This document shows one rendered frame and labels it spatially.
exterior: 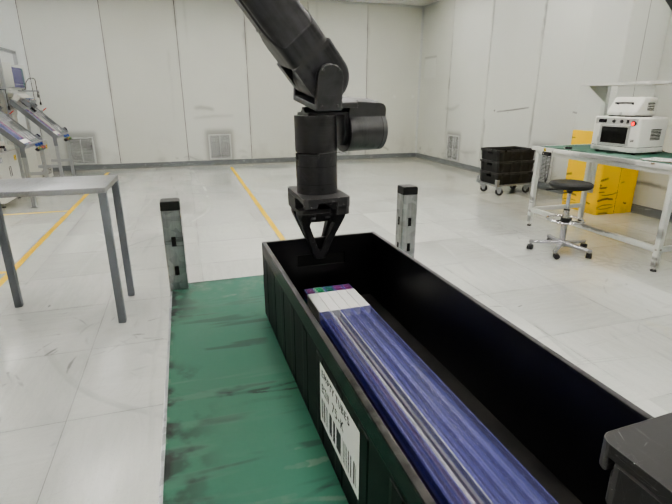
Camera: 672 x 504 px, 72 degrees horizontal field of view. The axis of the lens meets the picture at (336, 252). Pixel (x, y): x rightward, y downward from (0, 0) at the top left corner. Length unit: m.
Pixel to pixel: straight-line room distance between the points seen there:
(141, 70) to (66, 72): 1.19
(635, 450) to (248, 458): 0.32
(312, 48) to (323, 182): 0.17
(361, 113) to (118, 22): 8.99
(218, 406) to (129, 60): 9.10
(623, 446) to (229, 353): 0.48
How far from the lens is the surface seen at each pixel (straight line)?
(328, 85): 0.61
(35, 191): 2.87
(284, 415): 0.50
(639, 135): 4.61
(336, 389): 0.38
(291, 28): 0.59
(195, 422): 0.51
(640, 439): 0.23
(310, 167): 0.63
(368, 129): 0.66
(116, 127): 9.53
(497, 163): 6.59
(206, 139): 9.49
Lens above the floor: 1.26
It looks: 18 degrees down
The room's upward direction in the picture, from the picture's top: straight up
